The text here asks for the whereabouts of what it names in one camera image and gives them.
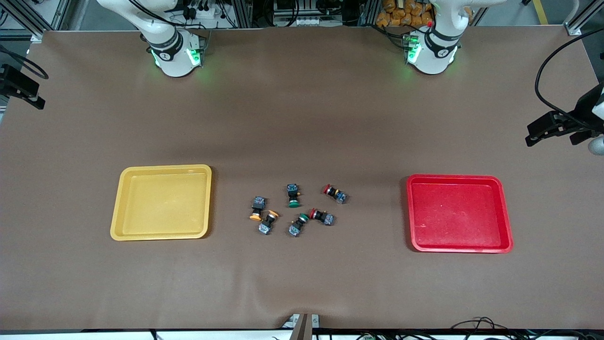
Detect red push button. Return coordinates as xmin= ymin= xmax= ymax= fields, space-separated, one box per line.
xmin=323 ymin=184 xmax=348 ymax=204
xmin=310 ymin=208 xmax=336 ymax=226

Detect yellow push button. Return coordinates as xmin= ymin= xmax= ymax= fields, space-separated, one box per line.
xmin=258 ymin=211 xmax=279 ymax=235
xmin=249 ymin=196 xmax=266 ymax=221

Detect red plastic tray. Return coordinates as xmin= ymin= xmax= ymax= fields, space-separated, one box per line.
xmin=407 ymin=174 xmax=514 ymax=254

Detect yellow plastic tray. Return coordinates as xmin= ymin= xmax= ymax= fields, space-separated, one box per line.
xmin=111 ymin=164 xmax=213 ymax=241

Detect orange packed bags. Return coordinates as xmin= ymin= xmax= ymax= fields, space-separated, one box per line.
xmin=376 ymin=0 xmax=435 ymax=27

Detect white power strip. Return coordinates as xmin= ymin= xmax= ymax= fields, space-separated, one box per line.
xmin=186 ymin=5 xmax=218 ymax=20

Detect brown table mat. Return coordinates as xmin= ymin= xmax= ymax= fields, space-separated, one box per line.
xmin=0 ymin=26 xmax=604 ymax=331

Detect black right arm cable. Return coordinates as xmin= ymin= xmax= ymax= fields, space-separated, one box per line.
xmin=0 ymin=45 xmax=49 ymax=80

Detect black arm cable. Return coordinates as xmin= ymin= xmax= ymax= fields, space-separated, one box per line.
xmin=535 ymin=29 xmax=604 ymax=133
xmin=0 ymin=45 xmax=49 ymax=80

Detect black left camera mount bracket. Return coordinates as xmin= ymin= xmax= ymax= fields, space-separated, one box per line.
xmin=570 ymin=132 xmax=601 ymax=146

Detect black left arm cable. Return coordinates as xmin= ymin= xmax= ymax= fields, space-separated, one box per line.
xmin=535 ymin=29 xmax=604 ymax=133

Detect aluminium frame strut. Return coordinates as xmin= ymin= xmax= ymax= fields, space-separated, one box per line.
xmin=360 ymin=0 xmax=381 ymax=26
xmin=0 ymin=0 xmax=48 ymax=43
xmin=234 ymin=0 xmax=254 ymax=28
xmin=564 ymin=0 xmax=596 ymax=36

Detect black floor cables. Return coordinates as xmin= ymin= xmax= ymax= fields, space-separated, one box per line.
xmin=448 ymin=316 xmax=604 ymax=340

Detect metal table edge bracket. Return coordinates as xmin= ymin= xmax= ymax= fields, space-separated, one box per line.
xmin=282 ymin=313 xmax=321 ymax=340

